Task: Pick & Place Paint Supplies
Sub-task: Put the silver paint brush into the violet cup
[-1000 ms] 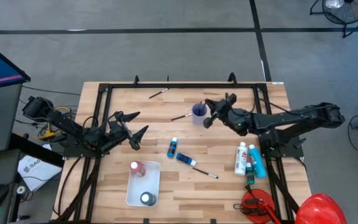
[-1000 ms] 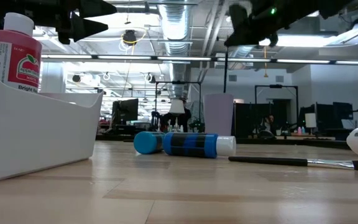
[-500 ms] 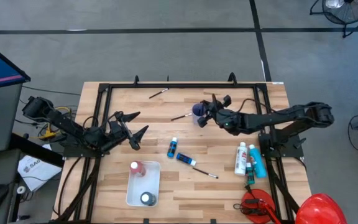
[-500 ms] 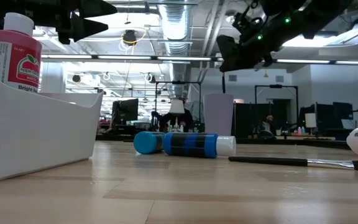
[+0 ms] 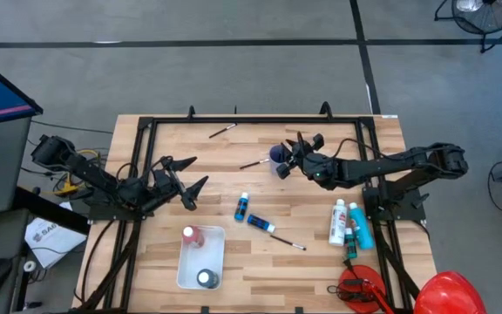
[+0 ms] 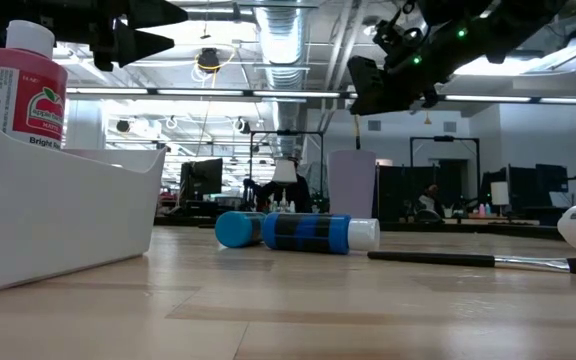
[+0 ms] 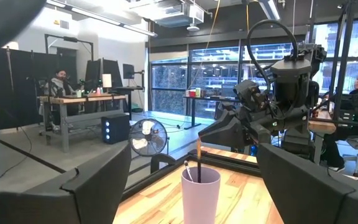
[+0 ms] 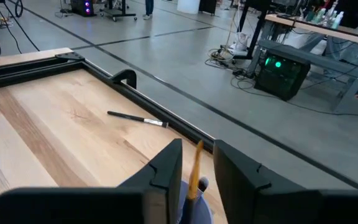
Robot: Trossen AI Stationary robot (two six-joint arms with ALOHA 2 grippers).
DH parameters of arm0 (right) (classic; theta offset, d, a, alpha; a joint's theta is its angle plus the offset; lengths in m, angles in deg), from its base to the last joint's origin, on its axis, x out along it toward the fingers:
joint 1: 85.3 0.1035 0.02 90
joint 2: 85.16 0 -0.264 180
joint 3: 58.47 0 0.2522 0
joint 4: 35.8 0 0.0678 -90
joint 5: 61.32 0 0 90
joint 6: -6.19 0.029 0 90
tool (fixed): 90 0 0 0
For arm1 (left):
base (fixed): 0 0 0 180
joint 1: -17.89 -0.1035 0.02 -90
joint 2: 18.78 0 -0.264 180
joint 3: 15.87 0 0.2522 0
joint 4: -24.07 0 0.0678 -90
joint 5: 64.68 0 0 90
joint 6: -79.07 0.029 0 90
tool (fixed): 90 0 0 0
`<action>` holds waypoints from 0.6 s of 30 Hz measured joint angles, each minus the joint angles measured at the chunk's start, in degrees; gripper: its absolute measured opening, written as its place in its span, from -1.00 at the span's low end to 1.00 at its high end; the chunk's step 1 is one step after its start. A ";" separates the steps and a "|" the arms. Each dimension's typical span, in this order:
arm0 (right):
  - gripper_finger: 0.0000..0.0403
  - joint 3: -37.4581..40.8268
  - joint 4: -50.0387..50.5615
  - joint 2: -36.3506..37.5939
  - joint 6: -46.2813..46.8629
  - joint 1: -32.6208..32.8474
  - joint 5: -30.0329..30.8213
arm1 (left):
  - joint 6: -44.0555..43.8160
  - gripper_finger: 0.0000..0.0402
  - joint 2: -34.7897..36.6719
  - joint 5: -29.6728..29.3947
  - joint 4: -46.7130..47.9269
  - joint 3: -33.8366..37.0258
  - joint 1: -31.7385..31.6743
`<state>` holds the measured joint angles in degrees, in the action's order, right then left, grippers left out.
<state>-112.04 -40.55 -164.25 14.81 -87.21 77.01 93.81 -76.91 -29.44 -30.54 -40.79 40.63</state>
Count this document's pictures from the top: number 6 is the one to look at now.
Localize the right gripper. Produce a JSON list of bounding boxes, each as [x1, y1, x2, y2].
[[346, 14, 474, 117]]

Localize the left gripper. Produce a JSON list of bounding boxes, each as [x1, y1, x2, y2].
[[0, 0, 190, 72]]

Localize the lavender plastic cup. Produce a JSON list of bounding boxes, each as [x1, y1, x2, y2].
[[327, 149, 378, 220]]

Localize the red paint bottle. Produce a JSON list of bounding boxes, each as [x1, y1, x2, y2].
[[0, 19, 69, 151]]

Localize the black brush white-tipped bristles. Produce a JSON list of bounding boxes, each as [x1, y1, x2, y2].
[[366, 249, 576, 276]]

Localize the small light blue paint bottle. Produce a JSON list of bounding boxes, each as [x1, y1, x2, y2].
[[214, 210, 268, 249]]

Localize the white plastic tray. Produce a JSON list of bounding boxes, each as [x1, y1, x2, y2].
[[0, 74, 168, 297]]

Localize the black ceiling-hung device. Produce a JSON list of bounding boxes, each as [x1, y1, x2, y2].
[[192, 44, 239, 74]]

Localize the long ceiling light strip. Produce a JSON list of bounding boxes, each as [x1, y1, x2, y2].
[[65, 87, 576, 106]]

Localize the black partition panel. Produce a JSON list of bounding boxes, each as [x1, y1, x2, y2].
[[377, 164, 469, 222]]

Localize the white lampshade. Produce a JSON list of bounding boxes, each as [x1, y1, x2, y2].
[[271, 159, 299, 184]]

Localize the person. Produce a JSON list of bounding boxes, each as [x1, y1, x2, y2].
[[255, 155, 313, 214], [415, 183, 444, 221]]

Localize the ceiling light panel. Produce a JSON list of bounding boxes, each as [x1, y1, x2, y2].
[[452, 34, 576, 77]]

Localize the blue glue stick near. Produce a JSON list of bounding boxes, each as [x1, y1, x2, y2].
[[261, 212, 382, 255]]

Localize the black background monitor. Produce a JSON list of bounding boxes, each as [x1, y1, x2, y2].
[[535, 163, 569, 194], [179, 157, 224, 201]]

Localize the white table lamp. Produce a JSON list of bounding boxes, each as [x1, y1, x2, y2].
[[490, 181, 510, 206]]

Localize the black background rig frame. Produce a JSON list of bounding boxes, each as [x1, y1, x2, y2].
[[409, 135, 481, 221], [248, 129, 325, 216]]

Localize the silver ventilation duct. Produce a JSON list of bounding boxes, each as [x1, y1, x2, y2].
[[252, 0, 314, 156]]

